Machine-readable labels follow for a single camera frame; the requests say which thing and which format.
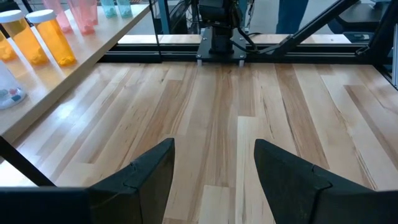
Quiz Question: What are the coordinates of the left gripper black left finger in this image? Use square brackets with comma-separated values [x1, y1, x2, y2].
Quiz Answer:
[89, 138, 176, 224]

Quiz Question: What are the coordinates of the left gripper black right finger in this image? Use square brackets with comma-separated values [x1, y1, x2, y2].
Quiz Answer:
[254, 138, 379, 224]

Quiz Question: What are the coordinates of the clear pill jar white cap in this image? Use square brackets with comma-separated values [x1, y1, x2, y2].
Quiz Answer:
[0, 60, 27, 111]

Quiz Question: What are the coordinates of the green pill bottle white cap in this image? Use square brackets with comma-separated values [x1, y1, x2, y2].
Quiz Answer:
[99, 0, 118, 19]
[116, 0, 134, 19]

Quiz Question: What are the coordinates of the black metal shelf leg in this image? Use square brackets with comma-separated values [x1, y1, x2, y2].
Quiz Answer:
[147, 0, 163, 62]
[0, 135, 57, 188]

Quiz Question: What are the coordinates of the wooden shelf board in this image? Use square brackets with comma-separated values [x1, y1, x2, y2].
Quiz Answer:
[0, 3, 152, 144]

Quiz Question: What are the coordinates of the person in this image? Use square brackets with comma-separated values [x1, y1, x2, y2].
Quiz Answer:
[275, 0, 310, 35]

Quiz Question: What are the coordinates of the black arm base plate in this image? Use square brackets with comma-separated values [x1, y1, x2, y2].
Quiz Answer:
[195, 27, 249, 68]

